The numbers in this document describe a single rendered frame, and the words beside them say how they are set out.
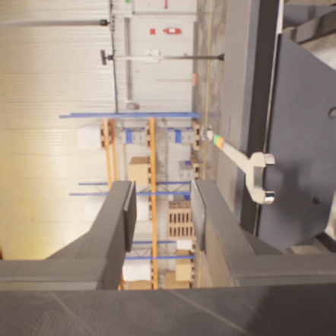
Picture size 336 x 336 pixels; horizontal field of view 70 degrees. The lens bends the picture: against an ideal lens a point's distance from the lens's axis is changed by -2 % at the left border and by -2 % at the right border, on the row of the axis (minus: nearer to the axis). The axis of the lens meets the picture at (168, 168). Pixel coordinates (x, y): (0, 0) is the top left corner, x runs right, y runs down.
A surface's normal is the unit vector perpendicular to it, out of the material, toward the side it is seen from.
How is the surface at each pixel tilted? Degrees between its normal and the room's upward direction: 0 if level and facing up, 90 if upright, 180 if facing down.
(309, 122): 90
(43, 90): 90
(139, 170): 90
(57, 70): 90
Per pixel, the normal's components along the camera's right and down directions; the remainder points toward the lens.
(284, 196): 0.03, 0.29
